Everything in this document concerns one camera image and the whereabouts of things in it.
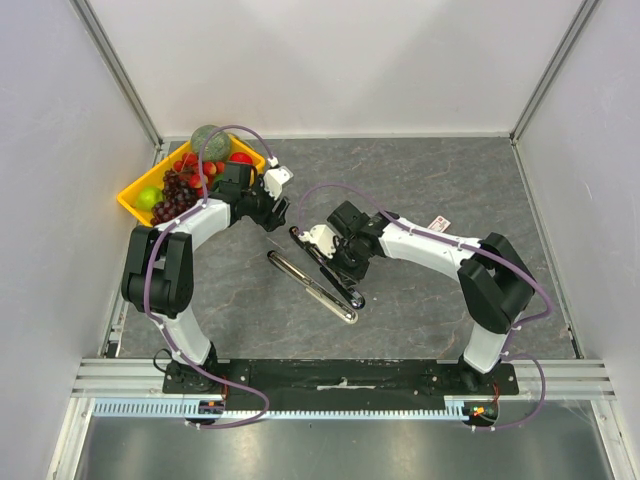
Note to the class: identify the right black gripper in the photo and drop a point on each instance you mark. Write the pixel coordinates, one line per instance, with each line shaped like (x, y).
(343, 258)

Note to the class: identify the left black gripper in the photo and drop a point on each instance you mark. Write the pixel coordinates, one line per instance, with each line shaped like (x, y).
(268, 220)

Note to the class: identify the red white staple box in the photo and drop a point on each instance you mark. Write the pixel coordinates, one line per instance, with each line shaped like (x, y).
(439, 224)

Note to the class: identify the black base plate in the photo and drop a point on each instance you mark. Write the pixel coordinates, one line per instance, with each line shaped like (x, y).
(340, 384)

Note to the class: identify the red peach cluster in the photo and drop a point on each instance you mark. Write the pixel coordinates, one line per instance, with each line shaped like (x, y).
(196, 176)

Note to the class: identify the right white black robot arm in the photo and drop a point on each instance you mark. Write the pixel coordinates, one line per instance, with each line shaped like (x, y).
(496, 285)

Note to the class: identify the red apple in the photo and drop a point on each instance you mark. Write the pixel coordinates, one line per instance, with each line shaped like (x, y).
(241, 158)

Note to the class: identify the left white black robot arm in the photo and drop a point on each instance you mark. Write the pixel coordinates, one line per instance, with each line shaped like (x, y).
(158, 278)

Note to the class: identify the white black stapler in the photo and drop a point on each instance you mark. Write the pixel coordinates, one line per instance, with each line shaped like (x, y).
(343, 311)

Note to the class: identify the light green lime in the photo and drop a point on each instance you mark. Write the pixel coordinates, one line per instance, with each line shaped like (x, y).
(148, 197)

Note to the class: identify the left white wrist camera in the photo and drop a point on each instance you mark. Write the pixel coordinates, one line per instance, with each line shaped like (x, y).
(275, 177)

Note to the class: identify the slotted cable duct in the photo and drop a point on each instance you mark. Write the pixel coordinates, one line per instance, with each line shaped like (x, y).
(202, 410)

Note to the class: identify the yellow plastic tray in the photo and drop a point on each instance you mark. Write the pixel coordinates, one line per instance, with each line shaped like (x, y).
(154, 177)

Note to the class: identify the green melon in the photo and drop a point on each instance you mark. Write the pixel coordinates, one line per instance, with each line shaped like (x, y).
(209, 147)

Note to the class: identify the purple grape bunch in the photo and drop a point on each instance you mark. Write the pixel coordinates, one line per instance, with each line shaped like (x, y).
(179, 193)

